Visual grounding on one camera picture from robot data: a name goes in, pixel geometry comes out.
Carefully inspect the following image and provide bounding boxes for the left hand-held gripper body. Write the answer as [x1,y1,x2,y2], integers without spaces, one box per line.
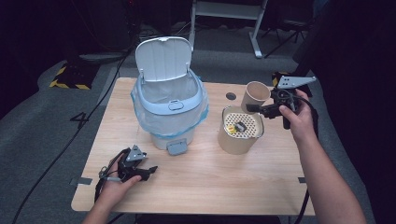
[117,144,149,183]

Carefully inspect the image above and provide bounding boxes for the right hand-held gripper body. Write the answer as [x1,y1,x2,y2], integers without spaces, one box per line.
[270,75,318,131]

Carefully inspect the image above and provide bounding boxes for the beige paper cup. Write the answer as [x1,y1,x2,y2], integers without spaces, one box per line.
[240,80,272,115]

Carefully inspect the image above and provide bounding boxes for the beige cylindrical container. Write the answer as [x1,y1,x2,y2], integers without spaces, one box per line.
[217,105,265,156]

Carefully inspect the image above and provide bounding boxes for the person's right hand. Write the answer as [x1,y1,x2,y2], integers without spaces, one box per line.
[278,89,316,144]

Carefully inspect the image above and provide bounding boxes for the person's left hand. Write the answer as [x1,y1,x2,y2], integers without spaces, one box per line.
[98,154,143,210]

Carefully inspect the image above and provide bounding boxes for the white perforated strainer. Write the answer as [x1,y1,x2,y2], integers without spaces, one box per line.
[222,106,265,140]

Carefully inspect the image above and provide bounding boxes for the clear plastic trash bag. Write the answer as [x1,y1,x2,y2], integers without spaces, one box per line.
[130,73,210,140]

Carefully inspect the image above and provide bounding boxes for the black folding stand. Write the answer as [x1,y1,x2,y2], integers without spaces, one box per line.
[261,18,312,60]

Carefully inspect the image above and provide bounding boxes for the white and blue trash can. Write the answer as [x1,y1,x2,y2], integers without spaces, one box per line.
[134,35,204,157]

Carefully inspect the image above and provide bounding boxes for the yellow black striped floor block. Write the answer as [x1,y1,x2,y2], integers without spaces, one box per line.
[49,63,94,91]

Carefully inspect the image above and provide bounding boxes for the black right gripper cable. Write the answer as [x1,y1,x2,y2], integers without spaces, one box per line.
[288,93,320,139]

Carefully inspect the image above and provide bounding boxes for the black floor cable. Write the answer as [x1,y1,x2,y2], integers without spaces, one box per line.
[10,46,135,224]

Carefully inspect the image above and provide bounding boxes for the white metal table frame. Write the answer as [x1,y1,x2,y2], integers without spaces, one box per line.
[188,0,269,60]

